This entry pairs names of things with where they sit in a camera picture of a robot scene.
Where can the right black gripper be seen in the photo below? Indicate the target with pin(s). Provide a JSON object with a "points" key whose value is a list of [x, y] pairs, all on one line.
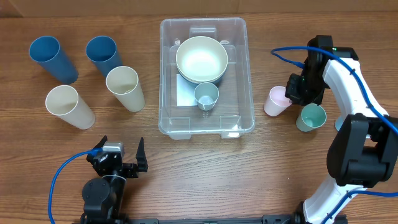
{"points": [[300, 98]]}

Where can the blue tall cup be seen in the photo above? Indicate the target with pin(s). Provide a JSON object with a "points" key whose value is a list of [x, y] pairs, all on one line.
{"points": [[103, 52], [48, 53]]}

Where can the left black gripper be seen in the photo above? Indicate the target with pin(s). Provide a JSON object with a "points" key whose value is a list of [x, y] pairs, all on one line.
{"points": [[142, 160]]}

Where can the blue bowl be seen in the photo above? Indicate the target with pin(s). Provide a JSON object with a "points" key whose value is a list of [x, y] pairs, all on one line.
{"points": [[221, 80]]}

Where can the grey small cup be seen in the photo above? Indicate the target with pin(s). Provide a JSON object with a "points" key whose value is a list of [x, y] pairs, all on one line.
{"points": [[206, 95]]}

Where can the light blue small cup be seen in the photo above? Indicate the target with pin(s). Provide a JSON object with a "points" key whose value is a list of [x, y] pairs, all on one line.
{"points": [[338, 123]]}

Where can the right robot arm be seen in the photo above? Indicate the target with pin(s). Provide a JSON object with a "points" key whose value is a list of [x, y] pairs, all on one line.
{"points": [[364, 150]]}

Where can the pink small cup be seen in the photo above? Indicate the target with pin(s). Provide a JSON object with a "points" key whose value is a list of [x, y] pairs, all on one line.
{"points": [[276, 101]]}

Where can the green small cup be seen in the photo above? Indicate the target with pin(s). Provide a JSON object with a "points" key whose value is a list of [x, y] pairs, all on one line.
{"points": [[312, 116]]}

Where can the blue tall cup far left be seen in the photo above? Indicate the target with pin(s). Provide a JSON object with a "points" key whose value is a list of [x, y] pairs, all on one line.
{"points": [[48, 53]]}

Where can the white label in bin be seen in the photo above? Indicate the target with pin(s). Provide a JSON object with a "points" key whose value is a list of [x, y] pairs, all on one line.
{"points": [[185, 92]]}

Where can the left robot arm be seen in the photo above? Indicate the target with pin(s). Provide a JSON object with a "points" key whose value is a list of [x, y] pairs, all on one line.
{"points": [[103, 195]]}

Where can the clear plastic storage bin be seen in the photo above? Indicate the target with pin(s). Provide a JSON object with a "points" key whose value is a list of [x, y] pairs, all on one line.
{"points": [[233, 113]]}

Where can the cream tall cup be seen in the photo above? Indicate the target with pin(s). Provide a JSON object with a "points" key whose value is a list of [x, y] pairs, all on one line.
{"points": [[64, 102], [123, 82]]}

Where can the cream bowl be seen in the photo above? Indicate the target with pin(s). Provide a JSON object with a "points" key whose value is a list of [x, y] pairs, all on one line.
{"points": [[201, 51], [202, 75]]}

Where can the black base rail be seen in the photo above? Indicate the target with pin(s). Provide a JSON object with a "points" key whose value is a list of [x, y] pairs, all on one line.
{"points": [[265, 219]]}

